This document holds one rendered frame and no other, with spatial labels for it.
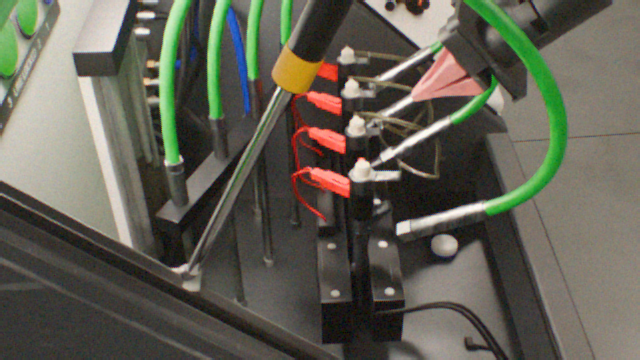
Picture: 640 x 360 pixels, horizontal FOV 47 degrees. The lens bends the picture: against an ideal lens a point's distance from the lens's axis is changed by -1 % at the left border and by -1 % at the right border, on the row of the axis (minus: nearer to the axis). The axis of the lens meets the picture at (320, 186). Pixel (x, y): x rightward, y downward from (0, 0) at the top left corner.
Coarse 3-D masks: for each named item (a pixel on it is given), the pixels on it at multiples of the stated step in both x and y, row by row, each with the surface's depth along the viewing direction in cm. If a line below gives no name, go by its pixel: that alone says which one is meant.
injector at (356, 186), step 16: (352, 176) 81; (352, 192) 81; (368, 192) 81; (352, 208) 83; (368, 208) 83; (384, 208) 84; (352, 224) 85; (368, 224) 84; (352, 240) 87; (352, 256) 89; (352, 272) 91; (352, 288) 93
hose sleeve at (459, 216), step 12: (468, 204) 69; (480, 204) 68; (432, 216) 71; (444, 216) 70; (456, 216) 69; (468, 216) 68; (480, 216) 68; (420, 228) 71; (432, 228) 71; (444, 228) 70
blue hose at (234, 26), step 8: (200, 0) 98; (216, 0) 96; (232, 16) 97; (232, 24) 98; (232, 32) 99; (240, 32) 99; (240, 40) 100; (192, 48) 102; (240, 48) 100; (192, 56) 103; (240, 56) 101; (176, 64) 104; (240, 64) 102; (240, 72) 103; (248, 104) 106
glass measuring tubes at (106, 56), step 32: (96, 0) 79; (128, 0) 79; (96, 32) 73; (128, 32) 77; (96, 64) 71; (128, 64) 81; (96, 96) 75; (128, 96) 80; (96, 128) 76; (128, 128) 79; (128, 160) 81; (128, 192) 84; (160, 192) 97; (128, 224) 86; (160, 256) 95
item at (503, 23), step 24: (192, 0) 65; (480, 0) 55; (168, 24) 67; (504, 24) 56; (168, 48) 68; (528, 48) 56; (168, 72) 70; (168, 96) 72; (552, 96) 58; (168, 120) 74; (552, 120) 59; (168, 144) 76; (552, 144) 61; (168, 168) 78; (552, 168) 62; (528, 192) 64
